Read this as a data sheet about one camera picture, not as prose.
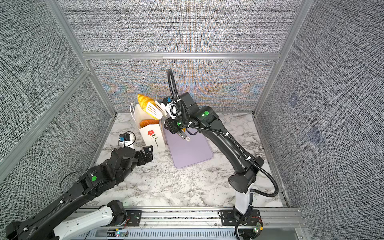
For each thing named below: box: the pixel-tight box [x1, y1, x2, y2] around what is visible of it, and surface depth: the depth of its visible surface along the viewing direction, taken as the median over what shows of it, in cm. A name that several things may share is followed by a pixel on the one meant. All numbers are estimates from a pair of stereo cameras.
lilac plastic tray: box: [164, 127, 214, 169], surface depth 99 cm
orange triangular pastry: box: [139, 119, 159, 129], surface depth 94 cm
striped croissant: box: [137, 94, 160, 121], surface depth 69 cm
